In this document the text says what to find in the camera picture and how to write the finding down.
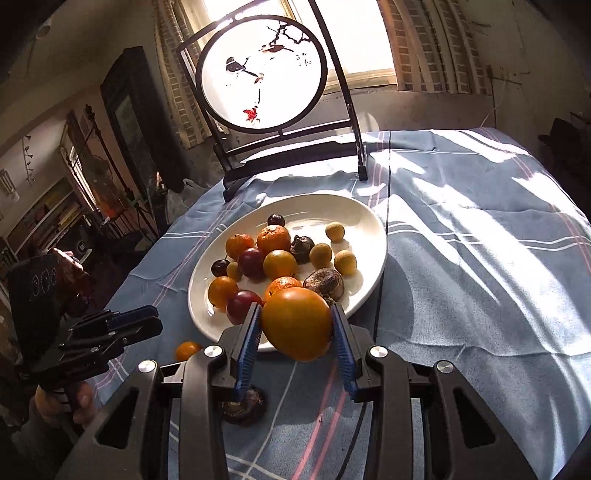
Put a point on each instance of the person's left forearm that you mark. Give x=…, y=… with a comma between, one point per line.
x=32, y=447

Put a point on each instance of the blue striped tablecloth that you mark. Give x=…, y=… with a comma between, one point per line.
x=461, y=277

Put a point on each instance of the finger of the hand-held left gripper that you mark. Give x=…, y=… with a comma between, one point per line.
x=129, y=314
x=134, y=333

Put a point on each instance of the red plum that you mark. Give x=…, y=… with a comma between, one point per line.
x=243, y=307
x=251, y=263

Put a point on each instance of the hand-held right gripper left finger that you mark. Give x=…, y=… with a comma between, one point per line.
x=247, y=350

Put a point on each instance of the white ceramic plate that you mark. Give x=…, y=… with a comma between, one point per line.
x=304, y=216

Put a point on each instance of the mandarin orange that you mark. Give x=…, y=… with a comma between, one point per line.
x=273, y=240
x=187, y=350
x=282, y=284
x=239, y=245

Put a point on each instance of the dark water chestnut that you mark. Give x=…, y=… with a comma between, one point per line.
x=242, y=408
x=302, y=248
x=324, y=285

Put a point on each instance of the dark framed painting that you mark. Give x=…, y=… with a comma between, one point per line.
x=129, y=115

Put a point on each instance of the clear plastic bag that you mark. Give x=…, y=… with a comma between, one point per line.
x=184, y=196

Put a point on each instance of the bright window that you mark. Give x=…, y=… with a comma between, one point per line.
x=360, y=41

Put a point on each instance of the grey brick-pattern curtain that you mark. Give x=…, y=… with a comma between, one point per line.
x=171, y=69
x=438, y=55

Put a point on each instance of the wooden bookshelf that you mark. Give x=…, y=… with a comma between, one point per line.
x=46, y=217

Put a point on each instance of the yellow plum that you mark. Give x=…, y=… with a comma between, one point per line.
x=223, y=292
x=280, y=264
x=298, y=323

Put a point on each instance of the person's left hand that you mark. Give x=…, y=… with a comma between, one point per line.
x=85, y=404

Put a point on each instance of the round painted table screen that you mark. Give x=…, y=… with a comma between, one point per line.
x=240, y=92

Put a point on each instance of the dark cherry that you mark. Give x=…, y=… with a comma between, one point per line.
x=276, y=219
x=220, y=267

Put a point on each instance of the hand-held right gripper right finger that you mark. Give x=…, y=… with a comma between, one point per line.
x=345, y=355

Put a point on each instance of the small yellow longan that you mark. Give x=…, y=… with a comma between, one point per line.
x=320, y=255
x=334, y=231
x=345, y=262
x=234, y=271

